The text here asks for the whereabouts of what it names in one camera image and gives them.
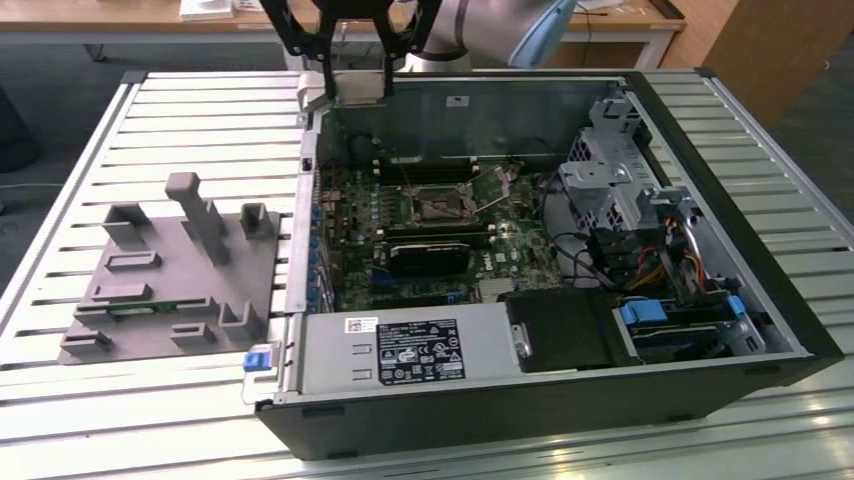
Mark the silver chipset heatsink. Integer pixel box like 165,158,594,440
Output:
478,278,525,304

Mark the black graphics card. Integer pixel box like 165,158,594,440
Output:
386,241,473,279

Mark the silver disk bay cage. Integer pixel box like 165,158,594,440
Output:
557,97,690,237

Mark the CPU with silver top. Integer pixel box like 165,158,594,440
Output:
333,72,390,108

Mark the black plastic shroud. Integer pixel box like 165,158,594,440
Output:
505,291,633,375

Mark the blue case latch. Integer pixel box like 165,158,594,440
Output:
245,348,278,374

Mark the black cable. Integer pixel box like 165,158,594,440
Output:
541,232,606,289

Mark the yellow and red wire bundle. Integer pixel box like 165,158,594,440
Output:
625,248,710,292

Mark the green motherboard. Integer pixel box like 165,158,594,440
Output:
313,162,580,314

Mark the wooden desk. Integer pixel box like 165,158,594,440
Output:
0,0,689,72

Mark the black RAM slot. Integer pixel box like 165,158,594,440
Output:
381,233,499,245
378,171,483,185
381,224,499,236
378,160,483,174

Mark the white book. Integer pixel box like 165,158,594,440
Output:
178,0,237,22

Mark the CPU socket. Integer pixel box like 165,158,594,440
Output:
409,183,483,227

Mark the grey parts rack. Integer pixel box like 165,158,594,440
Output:
58,172,282,367

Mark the black open PC case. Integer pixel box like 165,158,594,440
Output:
253,67,846,461

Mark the green RAM stick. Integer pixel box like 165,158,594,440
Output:
110,302,179,317

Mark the wooden cabinet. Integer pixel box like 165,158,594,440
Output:
658,0,854,132

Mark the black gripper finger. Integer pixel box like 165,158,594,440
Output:
370,0,442,101
259,0,342,99

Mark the silver power supply unit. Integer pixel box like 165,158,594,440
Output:
299,304,526,397

